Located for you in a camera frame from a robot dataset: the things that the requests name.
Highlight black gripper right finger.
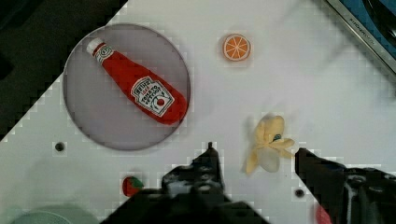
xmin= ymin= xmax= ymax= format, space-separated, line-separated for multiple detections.
xmin=295 ymin=148 xmax=396 ymax=224

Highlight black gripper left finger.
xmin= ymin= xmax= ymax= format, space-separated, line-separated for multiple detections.
xmin=101 ymin=145 xmax=270 ymax=224

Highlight yellow plush peeled banana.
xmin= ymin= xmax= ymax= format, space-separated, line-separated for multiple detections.
xmin=245 ymin=116 xmax=295 ymax=175

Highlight silver black toaster oven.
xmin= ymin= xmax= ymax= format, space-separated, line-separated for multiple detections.
xmin=324 ymin=0 xmax=396 ymax=74

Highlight pink strawberry toy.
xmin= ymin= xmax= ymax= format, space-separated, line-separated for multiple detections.
xmin=315 ymin=204 xmax=332 ymax=224

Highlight red plush ketchup bottle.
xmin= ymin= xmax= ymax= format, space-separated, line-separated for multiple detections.
xmin=86 ymin=38 xmax=188 ymax=125

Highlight round grey plate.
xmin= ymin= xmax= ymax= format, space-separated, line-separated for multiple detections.
xmin=63 ymin=23 xmax=191 ymax=150

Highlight orange slice toy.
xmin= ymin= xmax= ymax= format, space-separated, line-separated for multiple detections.
xmin=222 ymin=34 xmax=251 ymax=62

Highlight green cup with handle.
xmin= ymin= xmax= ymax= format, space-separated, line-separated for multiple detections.
xmin=9 ymin=205 xmax=100 ymax=224

